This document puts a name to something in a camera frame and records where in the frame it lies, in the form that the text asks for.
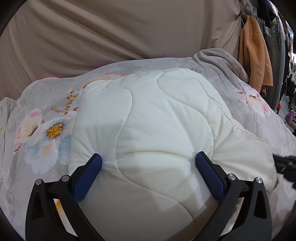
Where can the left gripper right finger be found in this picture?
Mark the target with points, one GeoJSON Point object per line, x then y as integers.
{"type": "Point", "coordinates": [254, 218]}

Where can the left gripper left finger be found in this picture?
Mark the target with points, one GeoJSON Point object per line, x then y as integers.
{"type": "Point", "coordinates": [43, 221]}

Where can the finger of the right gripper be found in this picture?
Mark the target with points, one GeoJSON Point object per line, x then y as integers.
{"type": "Point", "coordinates": [286, 166]}

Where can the cream quilted blanket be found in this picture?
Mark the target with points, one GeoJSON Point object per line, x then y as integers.
{"type": "Point", "coordinates": [148, 128]}

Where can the dark hanging clothes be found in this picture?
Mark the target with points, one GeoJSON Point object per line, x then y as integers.
{"type": "Point", "coordinates": [278, 37]}

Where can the grey floral bed cover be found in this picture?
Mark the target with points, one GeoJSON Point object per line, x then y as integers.
{"type": "Point", "coordinates": [36, 129]}

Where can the orange hanging garment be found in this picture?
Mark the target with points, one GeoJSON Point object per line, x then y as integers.
{"type": "Point", "coordinates": [254, 57]}

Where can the beige fabric sheet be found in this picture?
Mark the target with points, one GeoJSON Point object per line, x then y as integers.
{"type": "Point", "coordinates": [69, 38]}

